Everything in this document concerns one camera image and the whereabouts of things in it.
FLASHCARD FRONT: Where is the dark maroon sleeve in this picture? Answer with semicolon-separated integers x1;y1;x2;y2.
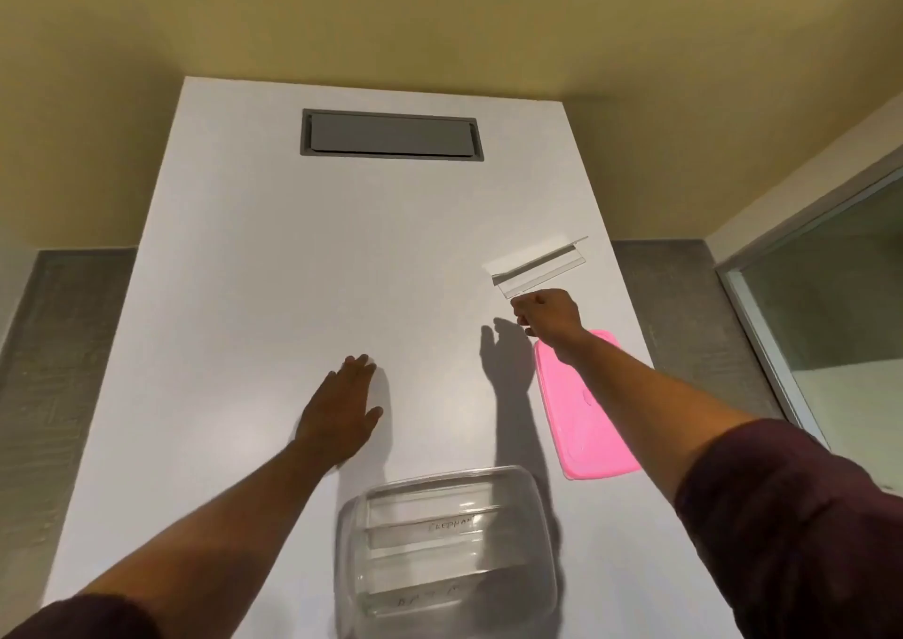
673;417;903;639
0;592;167;639

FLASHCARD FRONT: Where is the clear plastic container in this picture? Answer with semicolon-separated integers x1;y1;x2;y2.
333;465;560;639

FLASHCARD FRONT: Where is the person's left hand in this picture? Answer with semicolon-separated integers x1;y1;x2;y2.
293;354;385;467

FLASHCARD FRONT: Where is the person's right forearm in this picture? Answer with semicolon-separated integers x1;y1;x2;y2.
556;331;761;507

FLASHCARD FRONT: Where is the grey table cable hatch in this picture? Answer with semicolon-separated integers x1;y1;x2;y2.
301;108;485;162

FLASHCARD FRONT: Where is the person's right hand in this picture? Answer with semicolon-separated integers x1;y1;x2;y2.
511;288;591;366

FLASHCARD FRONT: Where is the dark maroon left sleeve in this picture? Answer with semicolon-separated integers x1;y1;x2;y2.
0;592;167;639

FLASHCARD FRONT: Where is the glass panel with grey frame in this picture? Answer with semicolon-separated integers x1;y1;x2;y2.
715;164;903;500

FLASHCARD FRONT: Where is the clear acrylic label holder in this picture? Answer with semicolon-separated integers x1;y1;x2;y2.
483;236;590;301

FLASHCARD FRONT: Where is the dark maroon right sleeve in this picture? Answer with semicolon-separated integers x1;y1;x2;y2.
673;417;903;639

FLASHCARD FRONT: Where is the clear labelled strip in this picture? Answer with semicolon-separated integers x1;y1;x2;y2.
358;562;531;620
362;503;503;556

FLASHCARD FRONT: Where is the person's left forearm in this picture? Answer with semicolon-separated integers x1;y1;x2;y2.
76;441;341;639

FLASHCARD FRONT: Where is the pink plastic lid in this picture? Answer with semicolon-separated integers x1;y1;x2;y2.
533;328;643;482

